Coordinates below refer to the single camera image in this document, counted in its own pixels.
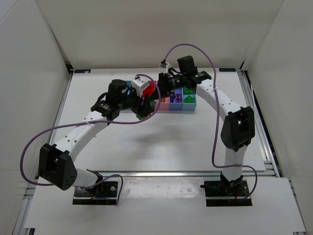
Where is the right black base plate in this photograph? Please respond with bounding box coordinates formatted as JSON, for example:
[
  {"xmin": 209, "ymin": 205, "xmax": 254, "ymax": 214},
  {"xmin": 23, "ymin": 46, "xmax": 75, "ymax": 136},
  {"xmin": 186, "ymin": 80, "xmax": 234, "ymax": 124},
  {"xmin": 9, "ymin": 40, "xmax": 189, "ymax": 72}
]
[{"xmin": 200, "ymin": 180, "xmax": 252, "ymax": 207}]

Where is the left light blue bin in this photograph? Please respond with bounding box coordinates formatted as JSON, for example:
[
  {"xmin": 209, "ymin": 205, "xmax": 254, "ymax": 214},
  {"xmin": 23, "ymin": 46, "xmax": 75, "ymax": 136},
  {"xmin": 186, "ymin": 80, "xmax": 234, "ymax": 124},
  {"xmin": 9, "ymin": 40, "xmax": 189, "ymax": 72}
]
[{"xmin": 120, "ymin": 81, "xmax": 133, "ymax": 111}]

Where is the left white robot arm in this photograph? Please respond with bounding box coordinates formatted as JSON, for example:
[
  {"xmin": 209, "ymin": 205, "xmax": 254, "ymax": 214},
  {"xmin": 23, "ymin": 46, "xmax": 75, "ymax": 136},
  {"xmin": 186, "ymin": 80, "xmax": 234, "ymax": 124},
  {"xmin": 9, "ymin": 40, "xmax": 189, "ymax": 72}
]
[{"xmin": 39, "ymin": 76, "xmax": 156, "ymax": 190}]

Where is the purple green red lego stack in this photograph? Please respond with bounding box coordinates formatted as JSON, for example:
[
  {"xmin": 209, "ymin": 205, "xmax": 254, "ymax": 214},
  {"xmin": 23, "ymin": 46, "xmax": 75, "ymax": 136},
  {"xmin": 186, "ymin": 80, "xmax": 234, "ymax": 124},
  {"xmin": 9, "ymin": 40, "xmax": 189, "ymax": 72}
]
[{"xmin": 134, "ymin": 95, "xmax": 156, "ymax": 120}]

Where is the dark blue bin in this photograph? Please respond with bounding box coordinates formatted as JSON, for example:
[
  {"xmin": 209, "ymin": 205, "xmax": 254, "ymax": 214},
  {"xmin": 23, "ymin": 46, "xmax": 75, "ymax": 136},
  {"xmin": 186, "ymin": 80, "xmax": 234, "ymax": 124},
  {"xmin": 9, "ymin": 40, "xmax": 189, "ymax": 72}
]
[{"xmin": 169, "ymin": 88, "xmax": 183, "ymax": 111}]

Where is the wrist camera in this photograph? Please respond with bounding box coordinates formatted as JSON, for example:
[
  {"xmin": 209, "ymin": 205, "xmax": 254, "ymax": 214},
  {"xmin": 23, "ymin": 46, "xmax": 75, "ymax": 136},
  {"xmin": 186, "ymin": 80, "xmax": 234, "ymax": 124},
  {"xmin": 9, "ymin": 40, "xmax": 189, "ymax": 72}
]
[
  {"xmin": 159, "ymin": 59, "xmax": 172, "ymax": 74},
  {"xmin": 131, "ymin": 76, "xmax": 150, "ymax": 97}
]

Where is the light blue bin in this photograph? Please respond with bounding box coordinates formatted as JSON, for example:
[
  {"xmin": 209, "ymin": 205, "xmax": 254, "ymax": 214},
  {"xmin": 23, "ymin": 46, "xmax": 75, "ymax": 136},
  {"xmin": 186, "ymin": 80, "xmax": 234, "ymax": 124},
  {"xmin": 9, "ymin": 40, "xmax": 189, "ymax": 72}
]
[
  {"xmin": 120, "ymin": 81, "xmax": 133, "ymax": 111},
  {"xmin": 182, "ymin": 88, "xmax": 197, "ymax": 112}
]

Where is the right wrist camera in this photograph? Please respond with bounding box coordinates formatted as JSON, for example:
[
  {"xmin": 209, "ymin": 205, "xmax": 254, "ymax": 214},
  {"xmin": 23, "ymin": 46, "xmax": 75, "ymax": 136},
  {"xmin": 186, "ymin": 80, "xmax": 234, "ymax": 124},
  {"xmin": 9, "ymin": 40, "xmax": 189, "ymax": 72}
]
[{"xmin": 159, "ymin": 59, "xmax": 172, "ymax": 74}]

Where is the right light blue bin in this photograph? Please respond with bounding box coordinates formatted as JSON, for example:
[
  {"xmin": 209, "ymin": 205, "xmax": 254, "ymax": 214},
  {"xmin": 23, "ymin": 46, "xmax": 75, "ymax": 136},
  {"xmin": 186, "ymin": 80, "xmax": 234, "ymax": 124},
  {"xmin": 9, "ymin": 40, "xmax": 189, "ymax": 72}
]
[{"xmin": 182, "ymin": 88, "xmax": 197, "ymax": 112}]

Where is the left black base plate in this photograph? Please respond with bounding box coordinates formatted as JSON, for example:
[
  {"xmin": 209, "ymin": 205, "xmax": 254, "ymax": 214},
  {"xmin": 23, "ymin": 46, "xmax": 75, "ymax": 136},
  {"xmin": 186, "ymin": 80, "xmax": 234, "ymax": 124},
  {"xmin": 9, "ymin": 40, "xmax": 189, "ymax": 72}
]
[{"xmin": 72, "ymin": 177, "xmax": 120, "ymax": 206}]

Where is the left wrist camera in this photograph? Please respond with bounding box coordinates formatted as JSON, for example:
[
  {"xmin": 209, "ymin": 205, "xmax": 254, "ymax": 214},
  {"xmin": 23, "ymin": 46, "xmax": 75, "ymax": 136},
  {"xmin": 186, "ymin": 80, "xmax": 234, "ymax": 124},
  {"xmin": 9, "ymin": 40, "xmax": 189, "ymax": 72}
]
[{"xmin": 131, "ymin": 76, "xmax": 150, "ymax": 97}]

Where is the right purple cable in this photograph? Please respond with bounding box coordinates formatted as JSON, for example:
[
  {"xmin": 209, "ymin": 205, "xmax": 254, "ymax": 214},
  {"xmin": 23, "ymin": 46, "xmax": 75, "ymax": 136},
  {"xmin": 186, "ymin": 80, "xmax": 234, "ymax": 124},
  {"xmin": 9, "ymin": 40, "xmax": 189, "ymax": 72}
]
[{"xmin": 162, "ymin": 43, "xmax": 259, "ymax": 202}]

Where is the red lego brick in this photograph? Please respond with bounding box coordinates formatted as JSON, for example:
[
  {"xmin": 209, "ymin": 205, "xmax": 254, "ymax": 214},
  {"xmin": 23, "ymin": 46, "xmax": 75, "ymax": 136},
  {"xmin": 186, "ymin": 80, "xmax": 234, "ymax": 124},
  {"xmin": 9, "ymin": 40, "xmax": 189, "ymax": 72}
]
[{"xmin": 143, "ymin": 81, "xmax": 158, "ymax": 100}]

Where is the green long lego brick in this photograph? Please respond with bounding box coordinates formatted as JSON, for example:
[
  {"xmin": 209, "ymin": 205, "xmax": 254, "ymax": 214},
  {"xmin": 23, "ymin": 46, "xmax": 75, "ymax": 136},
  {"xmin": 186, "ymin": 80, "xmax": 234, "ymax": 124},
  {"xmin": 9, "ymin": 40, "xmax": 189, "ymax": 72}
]
[{"xmin": 183, "ymin": 89, "xmax": 194, "ymax": 94}]

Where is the white table board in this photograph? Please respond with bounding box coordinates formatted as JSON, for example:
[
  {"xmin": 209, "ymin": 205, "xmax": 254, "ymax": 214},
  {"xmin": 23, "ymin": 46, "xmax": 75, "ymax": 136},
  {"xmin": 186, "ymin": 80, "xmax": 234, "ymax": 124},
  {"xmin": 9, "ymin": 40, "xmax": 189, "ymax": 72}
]
[{"xmin": 45, "ymin": 72, "xmax": 267, "ymax": 173}]

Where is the narrow pink bin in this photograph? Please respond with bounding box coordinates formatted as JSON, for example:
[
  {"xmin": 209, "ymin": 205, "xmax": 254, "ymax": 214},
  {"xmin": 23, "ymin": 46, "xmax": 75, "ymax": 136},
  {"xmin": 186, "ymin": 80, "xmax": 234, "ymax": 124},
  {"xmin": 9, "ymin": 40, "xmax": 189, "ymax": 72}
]
[{"xmin": 158, "ymin": 97, "xmax": 170, "ymax": 111}]

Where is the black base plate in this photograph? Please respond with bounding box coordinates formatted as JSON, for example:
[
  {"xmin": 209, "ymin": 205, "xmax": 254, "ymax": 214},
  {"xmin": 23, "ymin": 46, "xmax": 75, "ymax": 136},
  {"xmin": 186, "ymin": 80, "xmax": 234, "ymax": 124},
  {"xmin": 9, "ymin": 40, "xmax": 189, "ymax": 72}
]
[
  {"xmin": 200, "ymin": 180, "xmax": 252, "ymax": 207},
  {"xmin": 72, "ymin": 177, "xmax": 120, "ymax": 206}
]

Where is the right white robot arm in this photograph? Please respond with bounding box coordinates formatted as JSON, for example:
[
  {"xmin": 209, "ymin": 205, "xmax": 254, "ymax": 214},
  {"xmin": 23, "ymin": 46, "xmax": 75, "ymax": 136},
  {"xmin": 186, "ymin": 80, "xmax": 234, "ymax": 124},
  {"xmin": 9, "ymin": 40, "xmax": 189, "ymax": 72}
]
[{"xmin": 153, "ymin": 56, "xmax": 255, "ymax": 195}]

